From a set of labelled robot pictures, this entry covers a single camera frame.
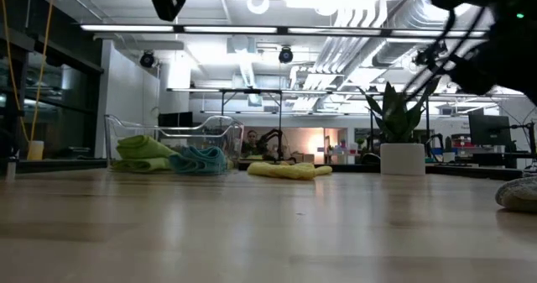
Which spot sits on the clear plastic bin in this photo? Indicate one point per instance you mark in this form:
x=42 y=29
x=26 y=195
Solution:
x=126 y=125

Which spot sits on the lime green microfiber towel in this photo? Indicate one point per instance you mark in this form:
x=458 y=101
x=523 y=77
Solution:
x=142 y=148

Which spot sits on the teal microfiber towel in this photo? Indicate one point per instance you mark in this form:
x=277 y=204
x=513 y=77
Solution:
x=201 y=161

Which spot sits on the yellow microfiber towel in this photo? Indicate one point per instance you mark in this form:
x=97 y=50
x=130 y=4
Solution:
x=285 y=170

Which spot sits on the grey microfiber towel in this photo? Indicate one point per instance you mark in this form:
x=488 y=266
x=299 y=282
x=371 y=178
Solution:
x=518 y=195

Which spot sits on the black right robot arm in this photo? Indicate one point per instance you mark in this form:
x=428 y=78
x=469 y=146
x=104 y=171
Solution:
x=512 y=52

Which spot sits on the black background robot arm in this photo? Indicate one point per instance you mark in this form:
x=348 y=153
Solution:
x=268 y=138

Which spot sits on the long ceiling light bar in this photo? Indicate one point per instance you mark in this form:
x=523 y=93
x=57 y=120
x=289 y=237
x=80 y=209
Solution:
x=126 y=28

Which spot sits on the person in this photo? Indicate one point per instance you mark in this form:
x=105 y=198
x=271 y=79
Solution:
x=251 y=138

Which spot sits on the pale yellow cylinder container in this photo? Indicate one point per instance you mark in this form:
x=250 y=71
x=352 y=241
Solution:
x=35 y=150

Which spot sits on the green artificial succulent plant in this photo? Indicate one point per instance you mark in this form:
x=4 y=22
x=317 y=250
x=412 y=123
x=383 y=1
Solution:
x=396 y=115

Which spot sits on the black ceiling spotlight cluster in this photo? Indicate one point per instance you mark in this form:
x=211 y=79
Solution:
x=425 y=56

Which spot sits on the white round plant pot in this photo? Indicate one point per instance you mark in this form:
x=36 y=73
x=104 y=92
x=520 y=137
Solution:
x=403 y=159

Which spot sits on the red storage box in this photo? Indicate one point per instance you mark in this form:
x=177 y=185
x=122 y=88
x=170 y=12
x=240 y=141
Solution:
x=461 y=141

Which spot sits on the black computer monitor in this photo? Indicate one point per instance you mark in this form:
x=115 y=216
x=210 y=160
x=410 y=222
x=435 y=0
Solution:
x=488 y=129

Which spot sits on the black background table frame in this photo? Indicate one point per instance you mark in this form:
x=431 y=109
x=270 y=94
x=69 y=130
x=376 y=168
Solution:
x=251 y=91

